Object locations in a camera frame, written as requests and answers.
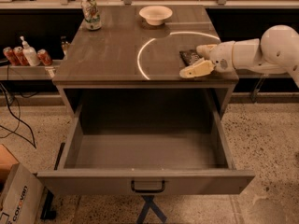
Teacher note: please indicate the black drawer handle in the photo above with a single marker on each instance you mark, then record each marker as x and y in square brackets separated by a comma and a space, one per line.
[147, 186]

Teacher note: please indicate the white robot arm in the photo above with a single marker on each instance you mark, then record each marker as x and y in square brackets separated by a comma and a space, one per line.
[276, 52]

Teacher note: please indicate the open grey top drawer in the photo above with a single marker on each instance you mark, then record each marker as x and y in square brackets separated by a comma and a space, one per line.
[170, 135]

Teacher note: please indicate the red soda can right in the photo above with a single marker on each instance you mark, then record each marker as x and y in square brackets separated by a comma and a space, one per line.
[44, 57]

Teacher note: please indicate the grey low shelf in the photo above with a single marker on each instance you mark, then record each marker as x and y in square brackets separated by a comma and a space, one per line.
[41, 72]

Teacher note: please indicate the red soda can leftmost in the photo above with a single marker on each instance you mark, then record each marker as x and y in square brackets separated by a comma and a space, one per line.
[9, 53]

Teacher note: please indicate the white ceramic bowl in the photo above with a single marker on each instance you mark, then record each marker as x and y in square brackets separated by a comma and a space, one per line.
[155, 15]

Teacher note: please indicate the small clear bottle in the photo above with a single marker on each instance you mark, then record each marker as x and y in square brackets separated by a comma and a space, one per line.
[64, 44]

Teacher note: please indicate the red soda can middle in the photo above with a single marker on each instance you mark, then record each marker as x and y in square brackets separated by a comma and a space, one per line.
[18, 51]

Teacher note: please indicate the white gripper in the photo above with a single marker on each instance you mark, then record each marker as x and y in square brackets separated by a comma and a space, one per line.
[222, 57]

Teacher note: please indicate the cardboard box with print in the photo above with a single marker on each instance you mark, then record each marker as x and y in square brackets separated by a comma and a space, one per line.
[21, 191]

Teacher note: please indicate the grey cabinet with top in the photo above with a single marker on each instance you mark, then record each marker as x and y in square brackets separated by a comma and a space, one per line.
[128, 53]

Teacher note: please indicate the red soda can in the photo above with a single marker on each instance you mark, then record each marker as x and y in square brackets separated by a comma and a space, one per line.
[18, 51]
[44, 57]
[9, 53]

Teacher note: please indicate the tall green drink can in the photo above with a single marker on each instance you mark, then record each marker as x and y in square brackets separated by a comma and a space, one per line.
[91, 14]

